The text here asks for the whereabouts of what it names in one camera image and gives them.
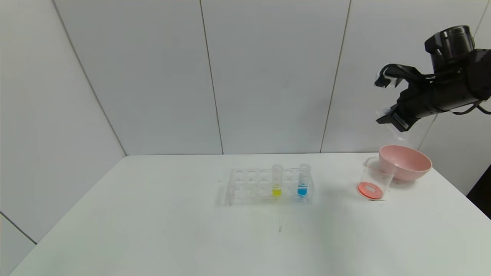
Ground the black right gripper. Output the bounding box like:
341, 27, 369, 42
376, 82, 444, 133

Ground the test tube with red pigment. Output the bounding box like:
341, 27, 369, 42
378, 109, 413, 145

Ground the test tube with blue pigment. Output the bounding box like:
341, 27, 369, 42
297, 164, 310, 198

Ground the test tube with yellow pigment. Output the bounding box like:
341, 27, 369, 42
271, 164, 283, 197

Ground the clear acrylic test tube rack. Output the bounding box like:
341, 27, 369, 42
224, 167, 315, 206

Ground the pink bowl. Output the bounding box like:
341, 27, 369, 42
379, 145, 432, 181

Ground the clear glass beaker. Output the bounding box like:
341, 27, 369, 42
357, 156, 395, 201

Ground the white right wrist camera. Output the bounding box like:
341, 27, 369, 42
374, 64, 405, 89

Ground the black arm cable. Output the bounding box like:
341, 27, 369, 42
452, 102, 491, 115

